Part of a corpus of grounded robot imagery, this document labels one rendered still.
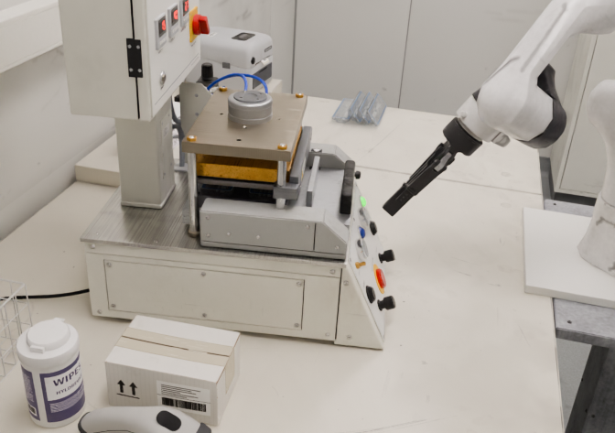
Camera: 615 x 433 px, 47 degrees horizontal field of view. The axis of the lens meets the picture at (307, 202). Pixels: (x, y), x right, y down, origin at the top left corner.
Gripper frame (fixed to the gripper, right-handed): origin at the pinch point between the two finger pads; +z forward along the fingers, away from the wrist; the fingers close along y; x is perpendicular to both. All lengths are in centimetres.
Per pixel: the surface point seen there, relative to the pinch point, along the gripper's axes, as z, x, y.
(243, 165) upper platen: 4.1, -27.4, 27.0
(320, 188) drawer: 4.0, -14.2, 12.9
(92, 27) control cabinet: -2, -57, 39
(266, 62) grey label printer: 25, -49, -85
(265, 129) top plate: -1.8, -28.6, 23.0
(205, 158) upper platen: 8.1, -33.1, 26.9
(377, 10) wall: 15, -39, -232
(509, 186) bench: -6, 27, -50
